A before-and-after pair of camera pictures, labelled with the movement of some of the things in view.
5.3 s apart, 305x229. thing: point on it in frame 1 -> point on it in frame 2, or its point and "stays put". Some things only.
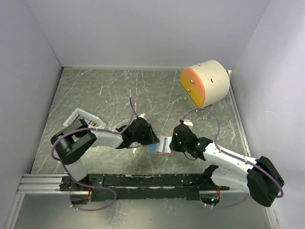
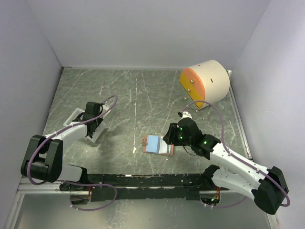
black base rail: x=124 y=186 stays put
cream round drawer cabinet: x=205 y=84 stays put
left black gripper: x=152 y=136 -> x=100 y=119
